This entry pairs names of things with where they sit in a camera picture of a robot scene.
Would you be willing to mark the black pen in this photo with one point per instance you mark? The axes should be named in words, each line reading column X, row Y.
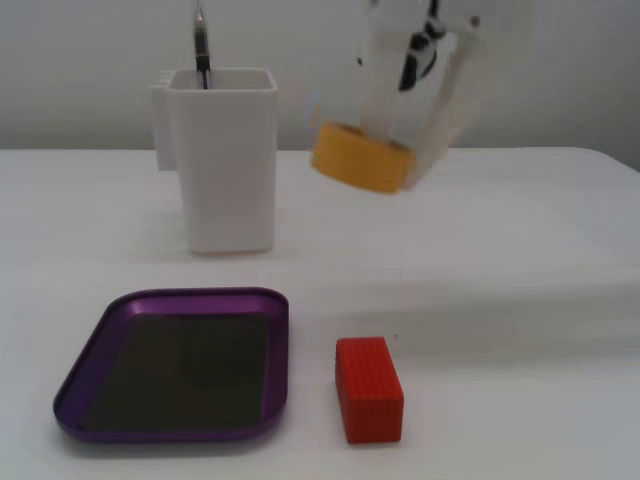
column 201, row 50

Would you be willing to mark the purple metal tray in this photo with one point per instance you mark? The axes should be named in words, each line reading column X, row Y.
column 165, row 370

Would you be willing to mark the red ribbed block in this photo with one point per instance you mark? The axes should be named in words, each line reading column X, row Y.
column 372, row 400

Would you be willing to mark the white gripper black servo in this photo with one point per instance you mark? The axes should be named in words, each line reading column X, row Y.
column 446, row 107

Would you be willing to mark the white plastic pen holder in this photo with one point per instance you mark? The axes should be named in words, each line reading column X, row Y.
column 225, row 175

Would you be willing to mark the yellow tape roll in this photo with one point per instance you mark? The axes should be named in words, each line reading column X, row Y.
column 360, row 160

